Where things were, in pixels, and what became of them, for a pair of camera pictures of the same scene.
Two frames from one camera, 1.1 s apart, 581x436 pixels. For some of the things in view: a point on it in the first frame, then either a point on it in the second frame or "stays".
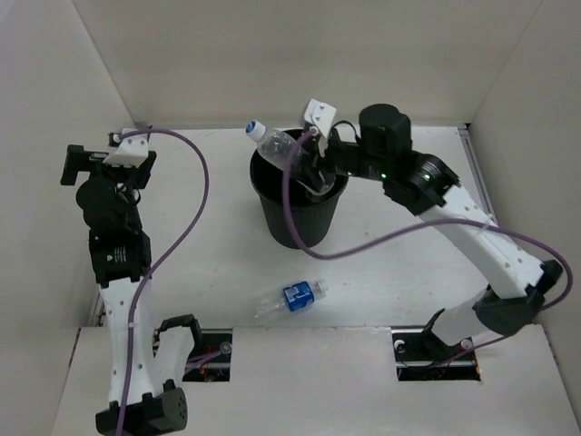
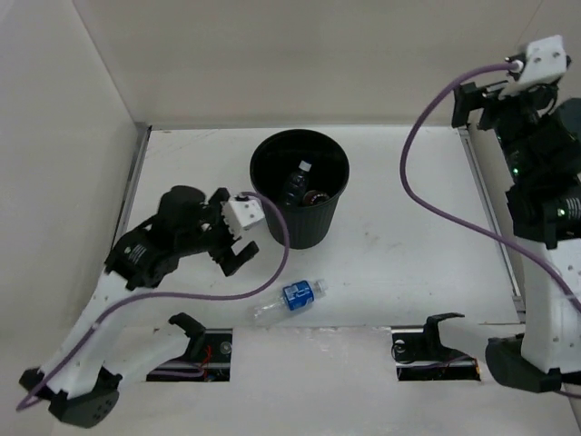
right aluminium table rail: (485, 194) stays
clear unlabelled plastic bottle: (276, 146) → (297, 185)
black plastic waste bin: (311, 212) stays
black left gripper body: (96, 160) → (222, 251)
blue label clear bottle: (294, 297) stays
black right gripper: (309, 174) → (468, 97)
